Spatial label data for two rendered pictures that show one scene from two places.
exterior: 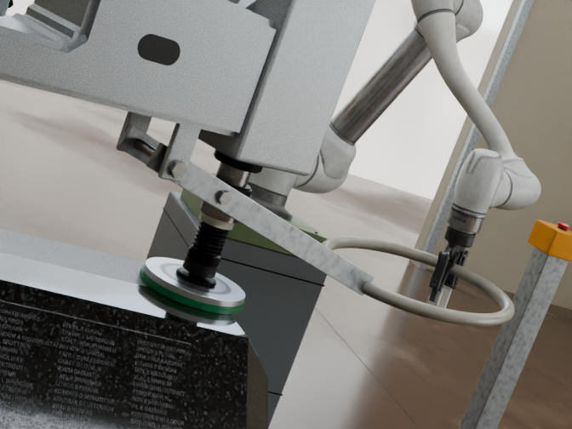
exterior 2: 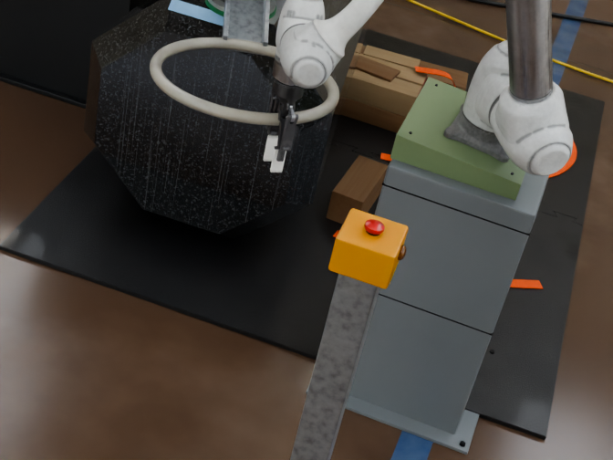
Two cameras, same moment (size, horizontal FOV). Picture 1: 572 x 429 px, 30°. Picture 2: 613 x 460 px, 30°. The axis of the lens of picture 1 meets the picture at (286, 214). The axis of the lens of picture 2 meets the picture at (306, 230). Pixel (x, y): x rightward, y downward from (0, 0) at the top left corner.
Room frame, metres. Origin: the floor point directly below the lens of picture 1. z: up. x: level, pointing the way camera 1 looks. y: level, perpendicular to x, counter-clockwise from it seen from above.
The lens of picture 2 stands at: (4.14, -2.40, 2.30)
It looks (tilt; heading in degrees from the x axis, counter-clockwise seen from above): 34 degrees down; 123
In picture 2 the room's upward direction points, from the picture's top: 13 degrees clockwise
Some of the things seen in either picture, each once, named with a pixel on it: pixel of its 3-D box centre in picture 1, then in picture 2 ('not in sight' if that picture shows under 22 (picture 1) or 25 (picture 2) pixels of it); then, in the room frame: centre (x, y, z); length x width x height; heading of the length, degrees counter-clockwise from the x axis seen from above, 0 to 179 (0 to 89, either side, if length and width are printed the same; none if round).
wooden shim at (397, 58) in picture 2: not in sight; (391, 57); (1.75, 1.64, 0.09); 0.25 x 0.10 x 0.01; 27
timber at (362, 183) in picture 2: not in sight; (358, 191); (2.33, 0.66, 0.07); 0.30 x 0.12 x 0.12; 109
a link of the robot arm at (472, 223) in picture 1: (466, 219); (292, 68); (2.72, -0.44, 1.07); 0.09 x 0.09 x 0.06
